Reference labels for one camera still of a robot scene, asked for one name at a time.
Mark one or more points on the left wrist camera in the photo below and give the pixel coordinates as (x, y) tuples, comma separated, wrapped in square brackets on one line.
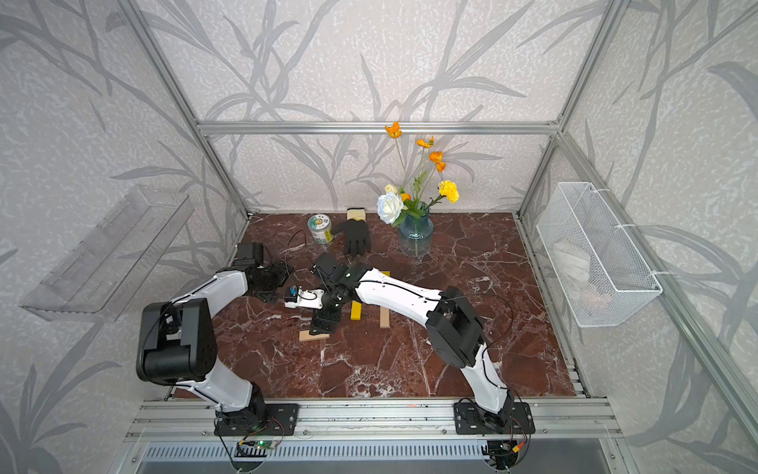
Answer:
[(249, 254)]

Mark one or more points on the white wire basket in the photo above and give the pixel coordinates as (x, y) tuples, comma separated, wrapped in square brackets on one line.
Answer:
[(577, 211)]

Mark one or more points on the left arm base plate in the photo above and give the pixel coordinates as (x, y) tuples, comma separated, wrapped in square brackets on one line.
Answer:
[(275, 420)]

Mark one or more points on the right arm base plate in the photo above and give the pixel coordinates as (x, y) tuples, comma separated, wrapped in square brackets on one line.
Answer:
[(515, 419)]

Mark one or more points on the black glove on stand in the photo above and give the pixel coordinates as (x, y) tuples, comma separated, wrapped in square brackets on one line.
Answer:
[(355, 230)]

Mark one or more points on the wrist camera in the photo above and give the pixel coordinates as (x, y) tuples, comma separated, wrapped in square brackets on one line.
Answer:
[(249, 254), (297, 297)]

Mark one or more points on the wooden block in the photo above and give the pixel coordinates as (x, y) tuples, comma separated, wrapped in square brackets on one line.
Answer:
[(306, 336), (385, 322)]

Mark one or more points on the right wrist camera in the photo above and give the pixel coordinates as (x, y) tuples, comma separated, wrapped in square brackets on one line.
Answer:
[(297, 297)]

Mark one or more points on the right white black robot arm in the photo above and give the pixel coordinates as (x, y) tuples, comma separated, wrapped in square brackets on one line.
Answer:
[(454, 327)]

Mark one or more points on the glass vase with flowers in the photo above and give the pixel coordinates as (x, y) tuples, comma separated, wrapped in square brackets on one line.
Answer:
[(408, 207)]

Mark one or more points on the aluminium front rail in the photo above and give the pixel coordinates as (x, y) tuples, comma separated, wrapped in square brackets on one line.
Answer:
[(379, 418)]

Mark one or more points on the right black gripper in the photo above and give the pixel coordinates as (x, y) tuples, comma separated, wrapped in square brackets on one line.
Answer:
[(318, 328)]

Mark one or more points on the white cloth in basket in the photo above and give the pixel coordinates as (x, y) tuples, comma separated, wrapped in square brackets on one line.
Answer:
[(581, 279)]

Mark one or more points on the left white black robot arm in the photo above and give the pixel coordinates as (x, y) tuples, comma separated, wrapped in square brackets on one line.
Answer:
[(177, 344)]

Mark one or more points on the clear acrylic wall shelf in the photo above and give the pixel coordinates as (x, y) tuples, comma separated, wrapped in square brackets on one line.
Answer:
[(97, 280)]

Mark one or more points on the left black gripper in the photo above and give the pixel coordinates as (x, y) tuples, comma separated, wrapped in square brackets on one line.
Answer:
[(281, 271)]

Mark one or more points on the green tin can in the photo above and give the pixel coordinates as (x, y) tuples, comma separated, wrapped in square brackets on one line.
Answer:
[(320, 226)]

